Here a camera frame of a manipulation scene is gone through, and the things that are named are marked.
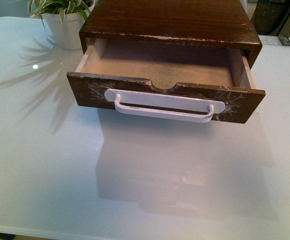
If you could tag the wooden drawer with white handle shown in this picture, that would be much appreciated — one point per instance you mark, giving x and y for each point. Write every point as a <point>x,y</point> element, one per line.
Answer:
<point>134,72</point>

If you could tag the dark wooden drawer cabinet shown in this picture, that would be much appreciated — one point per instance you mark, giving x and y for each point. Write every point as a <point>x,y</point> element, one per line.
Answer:
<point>208,23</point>

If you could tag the spider plant green leaves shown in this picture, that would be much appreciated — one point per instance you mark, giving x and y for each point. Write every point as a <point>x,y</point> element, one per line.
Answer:
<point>60,8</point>

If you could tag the black chair at right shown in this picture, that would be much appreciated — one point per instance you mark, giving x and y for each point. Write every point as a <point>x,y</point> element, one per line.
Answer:
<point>270,16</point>

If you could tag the white plant pot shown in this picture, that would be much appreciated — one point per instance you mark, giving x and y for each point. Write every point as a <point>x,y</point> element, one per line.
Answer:
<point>66,34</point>

